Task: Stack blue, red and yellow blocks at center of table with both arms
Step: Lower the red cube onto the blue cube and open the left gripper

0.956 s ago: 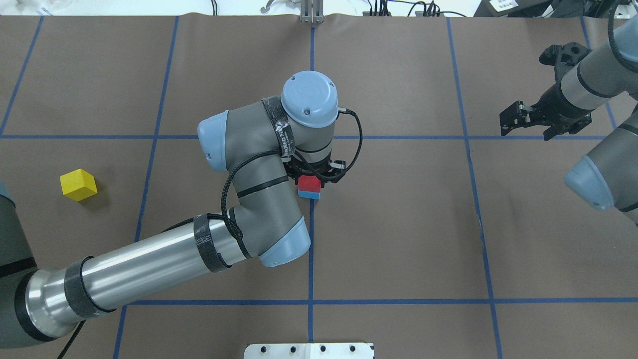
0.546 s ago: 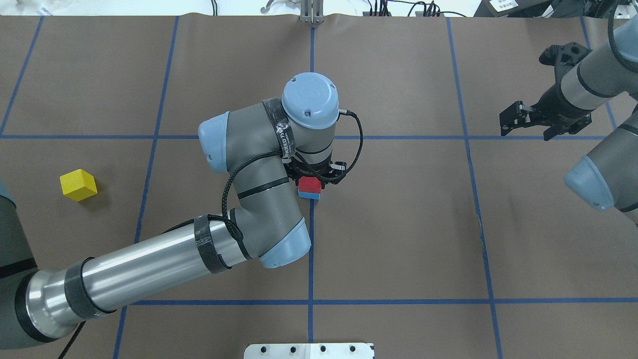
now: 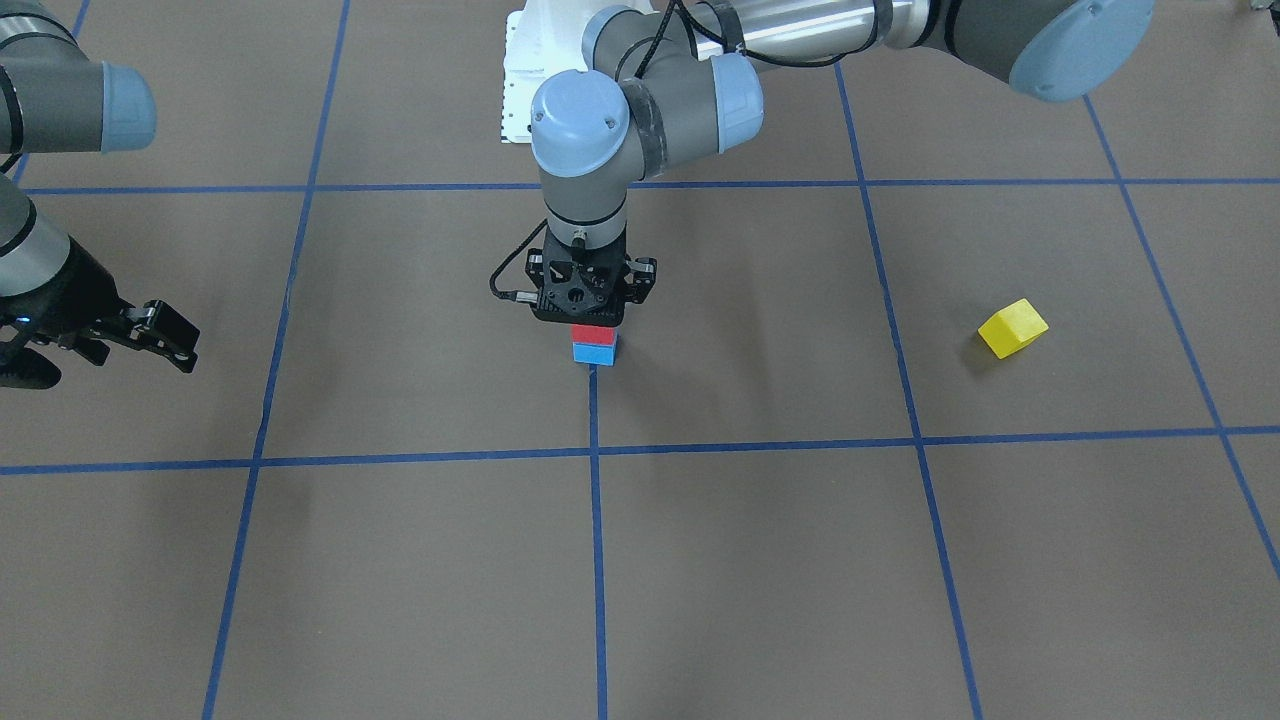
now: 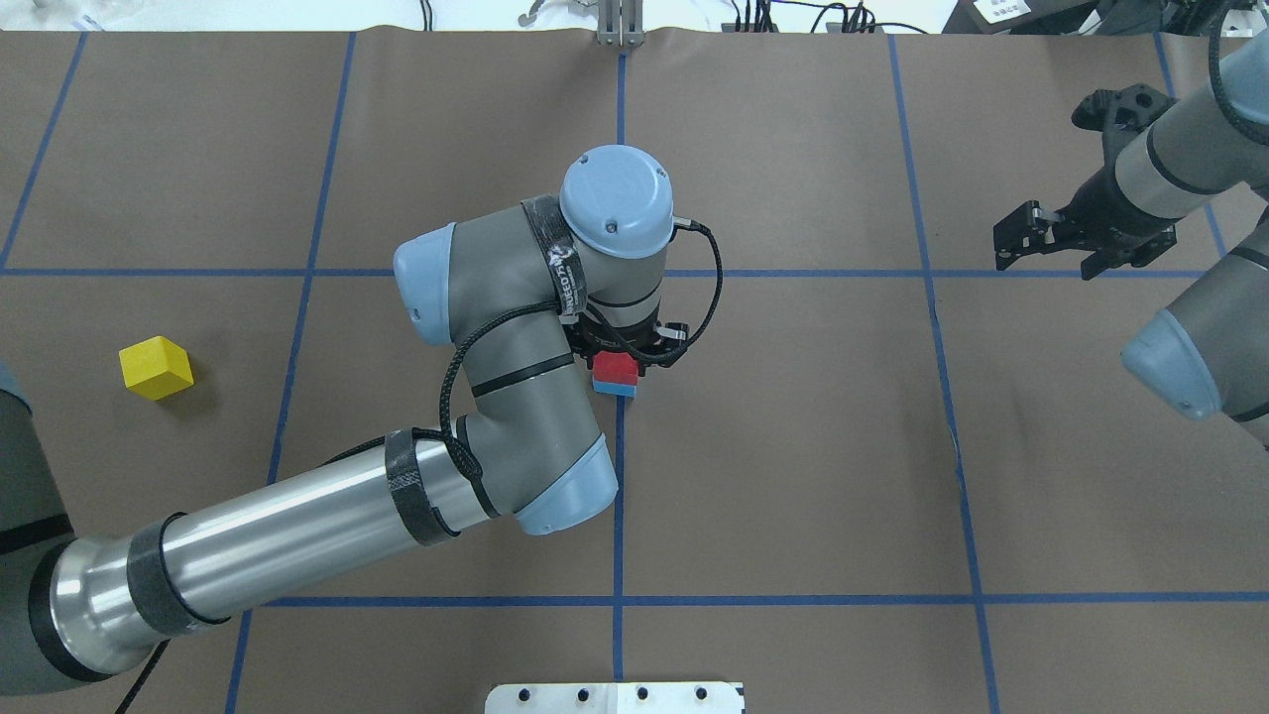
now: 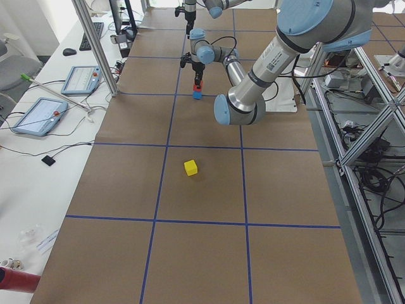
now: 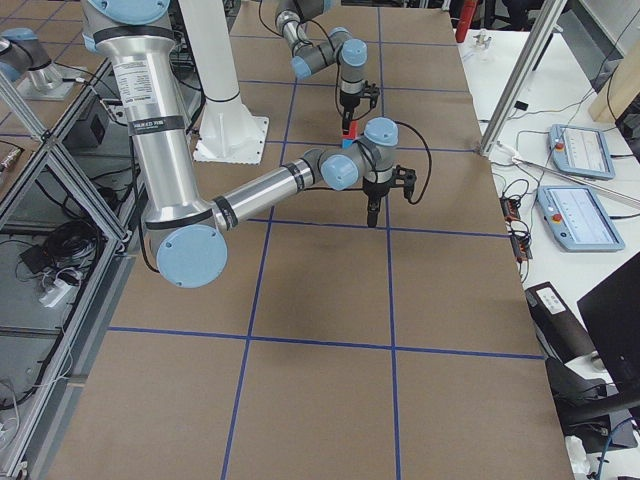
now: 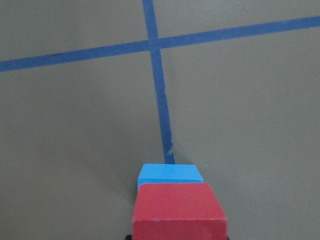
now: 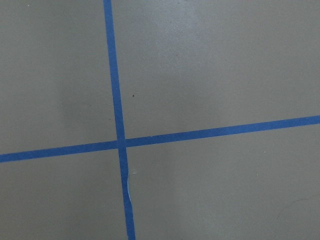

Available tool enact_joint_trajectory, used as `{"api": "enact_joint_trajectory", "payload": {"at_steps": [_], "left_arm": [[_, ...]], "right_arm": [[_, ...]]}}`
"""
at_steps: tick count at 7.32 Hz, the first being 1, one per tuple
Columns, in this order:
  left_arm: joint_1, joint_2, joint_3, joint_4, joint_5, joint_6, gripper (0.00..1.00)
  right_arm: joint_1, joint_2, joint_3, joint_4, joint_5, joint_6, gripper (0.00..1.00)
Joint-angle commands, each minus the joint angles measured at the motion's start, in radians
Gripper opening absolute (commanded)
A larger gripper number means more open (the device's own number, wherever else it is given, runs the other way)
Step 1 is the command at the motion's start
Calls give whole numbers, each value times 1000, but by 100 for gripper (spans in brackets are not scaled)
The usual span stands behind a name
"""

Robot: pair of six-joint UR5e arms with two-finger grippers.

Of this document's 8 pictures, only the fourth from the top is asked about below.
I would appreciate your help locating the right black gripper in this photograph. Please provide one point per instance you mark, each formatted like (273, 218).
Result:
(1098, 204)

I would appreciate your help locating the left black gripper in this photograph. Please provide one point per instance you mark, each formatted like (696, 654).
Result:
(598, 341)

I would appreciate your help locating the red cube block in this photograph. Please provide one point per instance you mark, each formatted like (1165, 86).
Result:
(619, 367)

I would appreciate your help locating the blue cube block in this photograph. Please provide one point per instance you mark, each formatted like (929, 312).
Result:
(623, 390)

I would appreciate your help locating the yellow cube block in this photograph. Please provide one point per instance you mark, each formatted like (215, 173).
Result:
(156, 368)

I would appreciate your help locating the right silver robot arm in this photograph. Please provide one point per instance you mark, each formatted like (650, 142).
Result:
(1165, 158)

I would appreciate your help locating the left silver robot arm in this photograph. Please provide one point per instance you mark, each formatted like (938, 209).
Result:
(525, 296)

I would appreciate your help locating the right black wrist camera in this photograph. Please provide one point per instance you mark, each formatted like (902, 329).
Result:
(1120, 115)

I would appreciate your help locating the aluminium frame post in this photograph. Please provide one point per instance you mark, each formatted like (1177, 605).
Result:
(620, 23)

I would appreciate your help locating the white camera stand column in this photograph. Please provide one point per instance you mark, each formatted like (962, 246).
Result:
(618, 697)

